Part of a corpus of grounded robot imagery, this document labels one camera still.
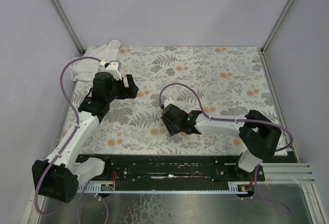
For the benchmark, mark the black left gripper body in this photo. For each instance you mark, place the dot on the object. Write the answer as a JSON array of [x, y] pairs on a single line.
[[129, 86]]

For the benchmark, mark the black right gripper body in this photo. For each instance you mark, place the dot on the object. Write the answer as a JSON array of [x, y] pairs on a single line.
[[169, 116]]

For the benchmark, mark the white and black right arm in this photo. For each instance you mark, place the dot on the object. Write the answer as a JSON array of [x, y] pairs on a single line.
[[259, 134]]

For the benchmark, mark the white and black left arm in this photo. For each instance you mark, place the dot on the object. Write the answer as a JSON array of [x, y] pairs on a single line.
[[59, 175]]

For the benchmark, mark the crumpled white cloth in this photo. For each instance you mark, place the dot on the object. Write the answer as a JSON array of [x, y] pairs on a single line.
[[85, 69]]

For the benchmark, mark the floral patterned table mat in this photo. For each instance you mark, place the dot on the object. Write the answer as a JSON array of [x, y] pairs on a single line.
[[224, 81]]

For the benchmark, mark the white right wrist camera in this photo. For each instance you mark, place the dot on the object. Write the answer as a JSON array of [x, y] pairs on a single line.
[[168, 101]]

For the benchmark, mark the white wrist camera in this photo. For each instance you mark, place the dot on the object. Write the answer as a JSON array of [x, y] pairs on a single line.
[[168, 101], [113, 67]]

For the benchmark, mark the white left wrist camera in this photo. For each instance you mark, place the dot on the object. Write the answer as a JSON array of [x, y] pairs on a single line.
[[113, 67]]

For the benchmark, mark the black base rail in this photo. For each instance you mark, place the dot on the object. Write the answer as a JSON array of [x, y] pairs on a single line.
[[177, 173]]

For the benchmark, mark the left aluminium frame post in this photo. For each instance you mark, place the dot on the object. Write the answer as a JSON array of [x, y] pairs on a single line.
[[68, 26]]

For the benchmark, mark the aluminium frame post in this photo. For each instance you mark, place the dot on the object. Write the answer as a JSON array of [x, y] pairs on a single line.
[[277, 25], [68, 26]]

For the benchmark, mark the right aluminium frame post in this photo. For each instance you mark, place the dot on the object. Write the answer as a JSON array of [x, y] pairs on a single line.
[[277, 25]]

